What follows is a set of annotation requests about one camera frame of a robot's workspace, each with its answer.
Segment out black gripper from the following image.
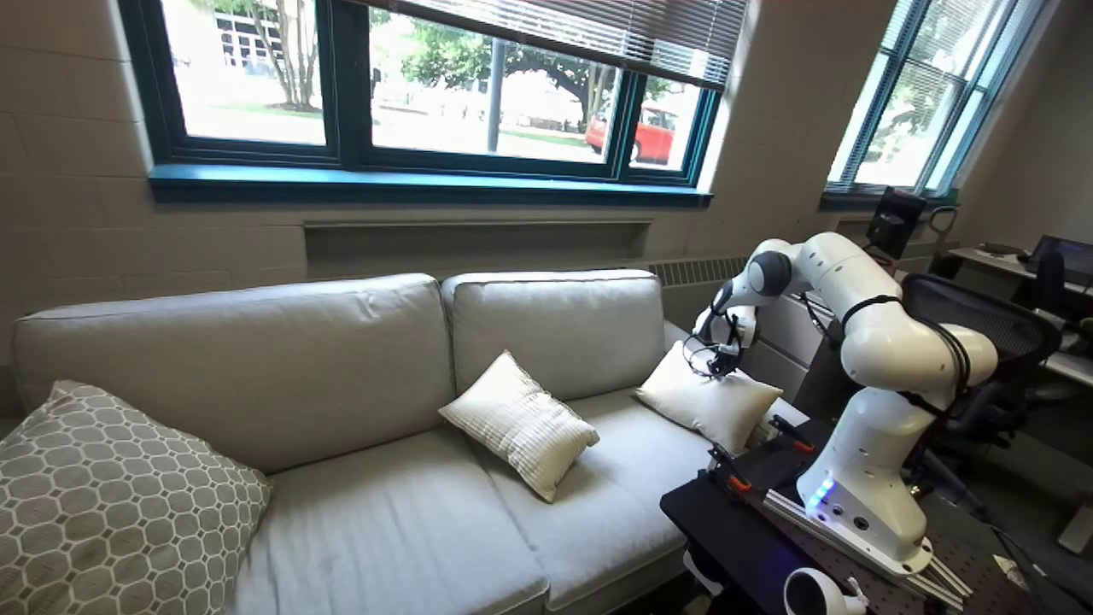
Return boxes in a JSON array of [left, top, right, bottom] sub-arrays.
[[695, 307, 760, 377]]

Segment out cream pleated pillow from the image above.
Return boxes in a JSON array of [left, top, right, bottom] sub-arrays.
[[440, 353, 597, 503], [634, 341, 784, 457]]

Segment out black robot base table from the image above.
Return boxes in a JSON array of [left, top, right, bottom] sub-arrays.
[[658, 421, 1075, 615]]

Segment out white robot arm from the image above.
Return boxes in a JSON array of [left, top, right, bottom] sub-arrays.
[[689, 233, 998, 575]]

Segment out light grey fabric couch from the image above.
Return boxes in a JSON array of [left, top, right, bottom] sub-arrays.
[[15, 270, 708, 615]]

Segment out baseboard radiator heater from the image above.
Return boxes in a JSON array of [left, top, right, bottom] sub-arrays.
[[654, 255, 743, 329]]

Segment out grey filing cabinet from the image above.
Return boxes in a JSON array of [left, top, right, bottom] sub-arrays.
[[743, 295, 856, 421]]

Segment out teal framed window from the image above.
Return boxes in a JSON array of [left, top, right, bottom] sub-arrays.
[[117, 0, 743, 206]]

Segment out white VR controller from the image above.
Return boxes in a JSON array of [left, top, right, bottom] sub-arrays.
[[784, 566, 867, 615]]

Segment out window blinds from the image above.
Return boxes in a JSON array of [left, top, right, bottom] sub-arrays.
[[354, 0, 753, 86]]

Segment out teal side window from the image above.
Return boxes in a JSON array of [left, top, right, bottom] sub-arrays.
[[821, 0, 1051, 210]]

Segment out grey patterned pillow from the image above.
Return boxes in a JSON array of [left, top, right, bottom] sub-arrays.
[[0, 380, 270, 615]]

